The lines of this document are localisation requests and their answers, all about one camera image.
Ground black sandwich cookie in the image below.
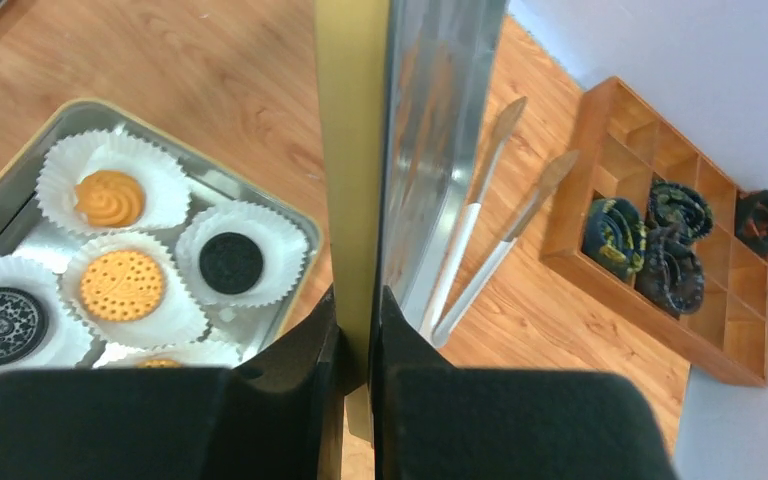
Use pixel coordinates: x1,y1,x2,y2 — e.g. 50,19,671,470
0,287,50,366
198,232,265,295

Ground gold cookie tin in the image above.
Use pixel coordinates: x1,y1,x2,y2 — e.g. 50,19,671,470
0,101,321,374

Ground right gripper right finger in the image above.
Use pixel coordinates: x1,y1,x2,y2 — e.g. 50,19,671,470
370,288,676,479

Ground round dotted biscuit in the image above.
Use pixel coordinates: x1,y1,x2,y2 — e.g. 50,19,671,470
79,250,166,322
136,358,182,368

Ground swirl butter cookie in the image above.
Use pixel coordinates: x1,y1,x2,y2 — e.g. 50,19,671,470
74,170,145,228

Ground white paper cup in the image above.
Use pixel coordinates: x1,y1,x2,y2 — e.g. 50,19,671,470
59,232,207,348
36,130,190,235
174,201,308,307
0,256,93,374
98,340,242,368

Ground wooden compartment box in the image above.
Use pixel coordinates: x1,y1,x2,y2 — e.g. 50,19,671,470
541,77,768,387

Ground silver tin lid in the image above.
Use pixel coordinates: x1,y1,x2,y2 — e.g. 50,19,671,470
314,1,508,440

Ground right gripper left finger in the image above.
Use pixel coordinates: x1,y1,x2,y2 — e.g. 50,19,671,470
0,293,342,479

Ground metal tongs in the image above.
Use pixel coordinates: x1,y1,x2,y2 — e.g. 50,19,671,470
419,96,578,349

